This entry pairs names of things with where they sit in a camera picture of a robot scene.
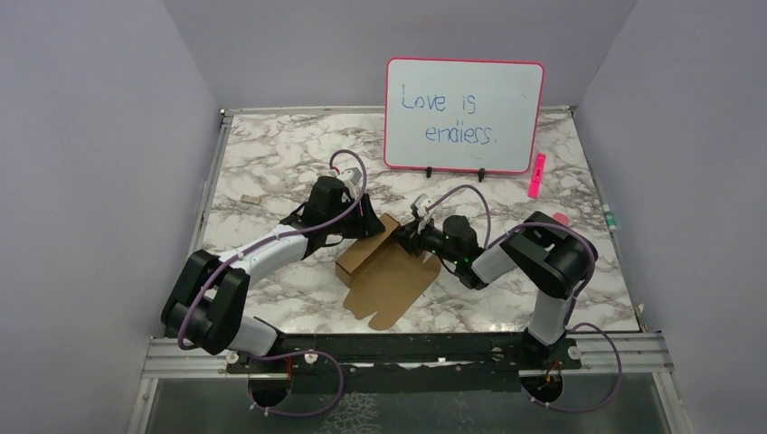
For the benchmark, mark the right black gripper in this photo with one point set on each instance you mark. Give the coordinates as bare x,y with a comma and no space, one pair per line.
408,237

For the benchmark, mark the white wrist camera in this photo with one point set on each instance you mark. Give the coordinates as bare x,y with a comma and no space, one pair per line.
352,177
421,211

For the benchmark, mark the green white marker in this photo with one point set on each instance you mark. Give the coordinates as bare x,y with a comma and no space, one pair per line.
609,218

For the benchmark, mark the pink framed whiteboard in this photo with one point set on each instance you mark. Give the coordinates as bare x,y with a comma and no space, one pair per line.
462,115

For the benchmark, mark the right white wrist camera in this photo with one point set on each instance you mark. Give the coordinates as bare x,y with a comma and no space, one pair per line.
421,211

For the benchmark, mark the small wooden block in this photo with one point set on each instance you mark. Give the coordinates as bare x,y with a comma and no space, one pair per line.
250,200

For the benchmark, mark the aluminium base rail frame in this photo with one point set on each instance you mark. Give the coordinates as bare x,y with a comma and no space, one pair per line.
591,382

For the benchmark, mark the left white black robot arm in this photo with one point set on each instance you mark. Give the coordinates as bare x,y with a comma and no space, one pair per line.
205,308

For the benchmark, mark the pink grey eraser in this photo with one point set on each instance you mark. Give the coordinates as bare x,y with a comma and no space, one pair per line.
561,218

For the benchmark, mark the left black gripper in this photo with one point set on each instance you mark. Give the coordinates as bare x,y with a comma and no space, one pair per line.
366,221

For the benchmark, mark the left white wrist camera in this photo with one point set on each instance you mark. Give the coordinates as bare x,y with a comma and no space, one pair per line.
352,177

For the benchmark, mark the pink highlighter marker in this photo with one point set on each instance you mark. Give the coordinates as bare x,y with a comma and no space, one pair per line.
537,176

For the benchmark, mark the brown cardboard box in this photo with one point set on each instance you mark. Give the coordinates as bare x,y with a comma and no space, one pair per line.
383,280

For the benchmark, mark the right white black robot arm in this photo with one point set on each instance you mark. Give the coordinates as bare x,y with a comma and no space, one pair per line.
559,261

